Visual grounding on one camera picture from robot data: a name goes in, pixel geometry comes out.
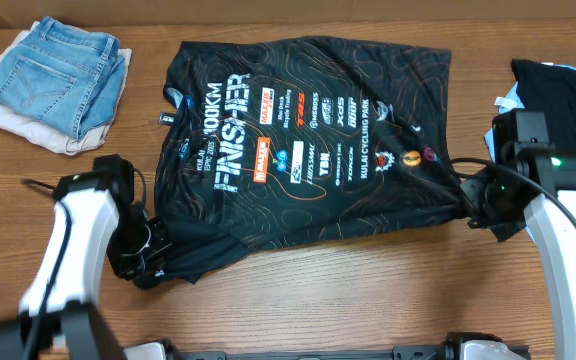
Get folded white cloth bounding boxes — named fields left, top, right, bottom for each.
left=0, top=21, right=116, bottom=156

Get light blue t-shirt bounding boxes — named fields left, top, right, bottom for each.
left=482, top=62, right=576, bottom=161

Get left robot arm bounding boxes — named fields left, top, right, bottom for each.
left=0, top=154, right=178, bottom=360

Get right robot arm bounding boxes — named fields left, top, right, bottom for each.
left=461, top=109, right=576, bottom=359

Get folded blue denim jeans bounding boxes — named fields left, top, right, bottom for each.
left=0, top=16, right=126, bottom=140

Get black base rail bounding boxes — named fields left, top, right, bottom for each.
left=122, top=332, right=532, bottom=360

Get black printed cycling jersey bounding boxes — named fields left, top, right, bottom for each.
left=135, top=36, right=465, bottom=289

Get plain black garment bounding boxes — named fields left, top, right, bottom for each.
left=511, top=59, right=576, bottom=150

